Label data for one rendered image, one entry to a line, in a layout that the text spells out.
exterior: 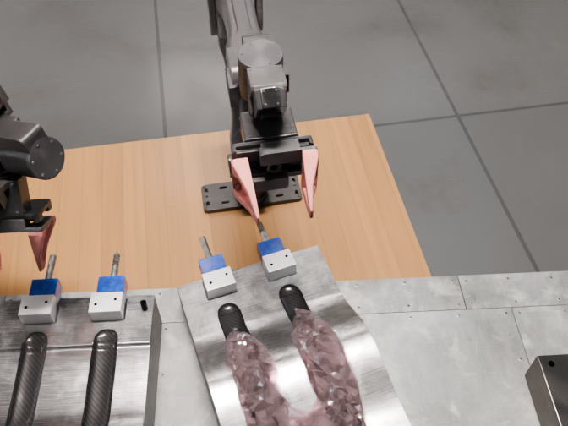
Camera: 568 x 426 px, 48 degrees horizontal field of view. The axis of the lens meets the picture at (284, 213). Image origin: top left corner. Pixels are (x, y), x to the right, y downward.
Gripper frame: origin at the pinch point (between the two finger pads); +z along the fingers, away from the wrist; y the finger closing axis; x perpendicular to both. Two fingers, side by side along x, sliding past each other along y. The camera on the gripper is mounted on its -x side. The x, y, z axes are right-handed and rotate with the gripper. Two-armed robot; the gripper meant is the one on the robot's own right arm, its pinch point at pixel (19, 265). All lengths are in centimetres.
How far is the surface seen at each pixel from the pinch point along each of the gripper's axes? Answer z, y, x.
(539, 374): 20, 78, -5
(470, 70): 4, 130, 197
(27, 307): 8.6, -1.3, 3.1
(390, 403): 20, 54, -9
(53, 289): 7.7, 1.7, 7.2
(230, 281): 8.9, 30.0, 9.6
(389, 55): -2, 96, 208
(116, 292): 7.6, 12.2, 4.8
